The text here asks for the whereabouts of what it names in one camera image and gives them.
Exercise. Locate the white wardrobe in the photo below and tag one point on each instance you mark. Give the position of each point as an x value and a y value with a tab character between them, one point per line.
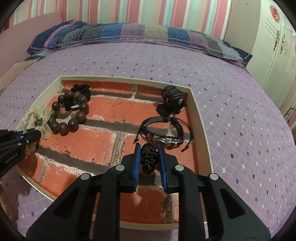
275	46

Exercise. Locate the cream scrunchie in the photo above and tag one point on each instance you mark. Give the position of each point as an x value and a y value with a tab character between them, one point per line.
37	115

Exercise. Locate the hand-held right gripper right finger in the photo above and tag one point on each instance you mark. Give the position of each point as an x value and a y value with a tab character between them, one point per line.
162	166

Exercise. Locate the black scrunchie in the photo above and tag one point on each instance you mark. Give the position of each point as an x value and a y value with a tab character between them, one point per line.
79	89

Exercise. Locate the brick-pattern tray box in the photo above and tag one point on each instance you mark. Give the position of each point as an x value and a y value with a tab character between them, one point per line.
97	139

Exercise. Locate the beige blanket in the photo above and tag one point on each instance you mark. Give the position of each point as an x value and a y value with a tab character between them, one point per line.
13	71

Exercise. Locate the dark braided knot pendant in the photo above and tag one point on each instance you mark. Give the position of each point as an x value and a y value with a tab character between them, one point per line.
149	157

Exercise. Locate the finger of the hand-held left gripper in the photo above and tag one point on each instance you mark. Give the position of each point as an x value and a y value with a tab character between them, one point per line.
16	133
25	141

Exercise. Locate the pink headboard cushion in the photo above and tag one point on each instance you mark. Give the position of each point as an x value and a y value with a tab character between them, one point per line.
27	25

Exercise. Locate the purple diamond-print bedsheet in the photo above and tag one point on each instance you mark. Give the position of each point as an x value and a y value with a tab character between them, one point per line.
231	127

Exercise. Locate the black fist-shaped hair claw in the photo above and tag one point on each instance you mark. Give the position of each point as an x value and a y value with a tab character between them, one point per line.
172	99

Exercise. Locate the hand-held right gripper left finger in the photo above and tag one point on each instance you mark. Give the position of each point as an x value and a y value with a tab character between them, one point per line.
136	166

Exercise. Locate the striped patchwork pillow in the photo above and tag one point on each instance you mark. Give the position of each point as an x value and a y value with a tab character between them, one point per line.
138	32

